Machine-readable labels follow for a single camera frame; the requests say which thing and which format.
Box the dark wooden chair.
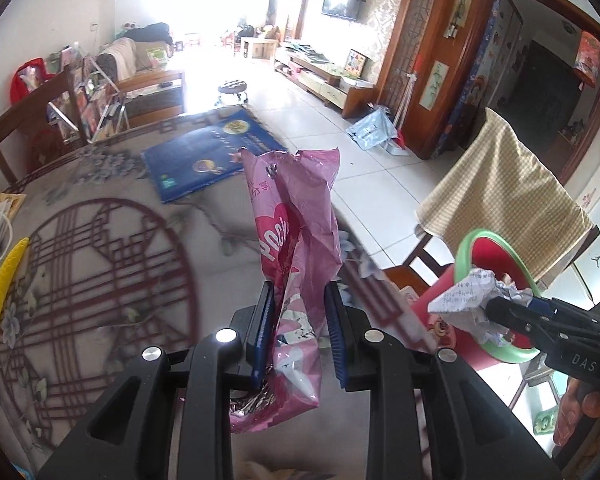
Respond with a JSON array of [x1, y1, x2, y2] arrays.
[[0, 65, 87, 184]]

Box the white paper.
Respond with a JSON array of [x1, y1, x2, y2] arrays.
[[427, 268, 533, 347]]

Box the pink plastic snack bag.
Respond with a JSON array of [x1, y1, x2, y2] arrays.
[[230, 148, 342, 432]]

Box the blue hardcover book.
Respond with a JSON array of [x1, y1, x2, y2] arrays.
[[142, 110, 286, 204]]

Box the yellow silicone banana case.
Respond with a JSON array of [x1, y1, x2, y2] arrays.
[[0, 237, 29, 318]]

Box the small rolling stool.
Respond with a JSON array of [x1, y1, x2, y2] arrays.
[[215, 79, 249, 106]]

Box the red green trash bin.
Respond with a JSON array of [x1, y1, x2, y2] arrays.
[[412, 229, 541, 370]]

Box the person's right hand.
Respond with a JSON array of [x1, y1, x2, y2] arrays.
[[553, 378, 600, 446]]

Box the wooden sofa with cushions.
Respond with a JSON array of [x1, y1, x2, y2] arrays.
[[96, 22, 185, 128]]

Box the low wooden tv cabinet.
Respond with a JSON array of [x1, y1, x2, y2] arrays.
[[274, 44, 378, 119]]

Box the beige checked chair cover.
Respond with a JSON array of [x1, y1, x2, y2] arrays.
[[415, 108, 594, 285]]

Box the light blue plastic bag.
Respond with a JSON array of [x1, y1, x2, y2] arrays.
[[346, 105, 396, 151]]

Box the wall-mounted television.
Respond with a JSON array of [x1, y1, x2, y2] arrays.
[[321, 0, 364, 22]]

